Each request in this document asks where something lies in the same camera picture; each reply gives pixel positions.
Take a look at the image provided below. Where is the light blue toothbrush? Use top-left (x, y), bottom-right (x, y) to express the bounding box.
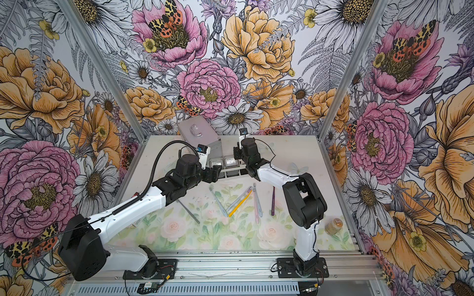
top-left (209, 185), bottom-right (228, 217)

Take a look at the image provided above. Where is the yellow toothbrush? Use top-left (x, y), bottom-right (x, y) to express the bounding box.
top-left (228, 190), bottom-right (253, 218)

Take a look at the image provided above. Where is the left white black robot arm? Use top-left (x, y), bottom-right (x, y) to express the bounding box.
top-left (58, 154), bottom-right (222, 281)

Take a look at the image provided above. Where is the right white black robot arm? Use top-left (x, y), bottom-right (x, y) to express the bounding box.
top-left (233, 136), bottom-right (328, 278)

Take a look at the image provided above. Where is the cream toothbrush holder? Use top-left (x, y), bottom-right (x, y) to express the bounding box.
top-left (207, 155), bottom-right (248, 180)

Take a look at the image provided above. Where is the pale blue toothbrush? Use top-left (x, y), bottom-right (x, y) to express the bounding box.
top-left (253, 183), bottom-right (263, 218)

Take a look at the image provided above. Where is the purple toothbrush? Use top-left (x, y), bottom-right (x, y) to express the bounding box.
top-left (270, 186), bottom-right (276, 216)

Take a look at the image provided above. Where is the silver pink metal case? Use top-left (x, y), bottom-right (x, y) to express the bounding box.
top-left (178, 116), bottom-right (224, 167)

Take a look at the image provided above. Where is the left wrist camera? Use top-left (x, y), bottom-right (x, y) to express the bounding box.
top-left (196, 144), bottom-right (211, 170)

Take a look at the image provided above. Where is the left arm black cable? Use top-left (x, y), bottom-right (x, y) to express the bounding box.
top-left (110, 140), bottom-right (201, 217)

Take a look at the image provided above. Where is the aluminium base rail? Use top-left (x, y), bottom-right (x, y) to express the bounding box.
top-left (63, 251), bottom-right (390, 296)

